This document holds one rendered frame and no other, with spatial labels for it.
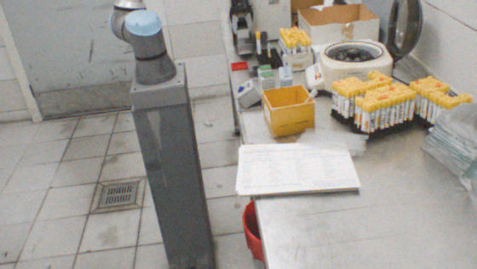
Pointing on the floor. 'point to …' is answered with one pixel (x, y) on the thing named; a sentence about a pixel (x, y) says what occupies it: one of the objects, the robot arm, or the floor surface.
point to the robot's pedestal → (176, 184)
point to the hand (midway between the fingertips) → (242, 31)
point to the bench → (382, 243)
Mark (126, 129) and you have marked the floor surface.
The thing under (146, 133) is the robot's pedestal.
